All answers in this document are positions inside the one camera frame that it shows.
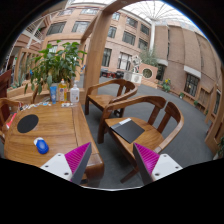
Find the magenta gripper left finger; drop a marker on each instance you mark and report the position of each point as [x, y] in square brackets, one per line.
[70, 166]

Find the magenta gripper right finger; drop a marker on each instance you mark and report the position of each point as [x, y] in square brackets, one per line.
[153, 166]

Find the blue computer mouse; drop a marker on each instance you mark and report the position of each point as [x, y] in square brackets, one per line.
[41, 145]

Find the round black mouse pad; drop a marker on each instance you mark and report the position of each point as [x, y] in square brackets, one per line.
[27, 123]

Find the black notebook on chair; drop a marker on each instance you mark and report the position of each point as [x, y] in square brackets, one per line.
[128, 130]

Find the near wooden armchair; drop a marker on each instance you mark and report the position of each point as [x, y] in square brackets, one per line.
[152, 136]

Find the wooden armchair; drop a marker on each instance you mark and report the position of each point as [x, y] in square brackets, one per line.
[126, 89]
[152, 136]

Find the white sanitizer bottle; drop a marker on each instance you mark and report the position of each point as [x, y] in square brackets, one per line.
[74, 94]

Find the red marker pen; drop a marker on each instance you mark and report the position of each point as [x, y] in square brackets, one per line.
[11, 120]

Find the far wooden armchair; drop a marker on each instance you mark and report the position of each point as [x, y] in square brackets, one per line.
[126, 89]

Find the yellow spray bottle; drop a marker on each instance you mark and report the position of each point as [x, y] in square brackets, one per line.
[62, 91]

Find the blue tube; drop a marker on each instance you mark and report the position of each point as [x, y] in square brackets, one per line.
[53, 91]

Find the brick planter with round window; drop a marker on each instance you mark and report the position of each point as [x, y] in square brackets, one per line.
[149, 72]

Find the left wooden chair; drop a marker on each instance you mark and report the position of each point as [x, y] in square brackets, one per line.
[5, 115]

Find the wooden pillar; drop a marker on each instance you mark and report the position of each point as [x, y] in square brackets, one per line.
[96, 49]

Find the green potted plant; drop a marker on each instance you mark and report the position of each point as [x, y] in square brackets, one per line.
[52, 67]

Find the white statue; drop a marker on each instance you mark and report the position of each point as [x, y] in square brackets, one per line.
[135, 61]

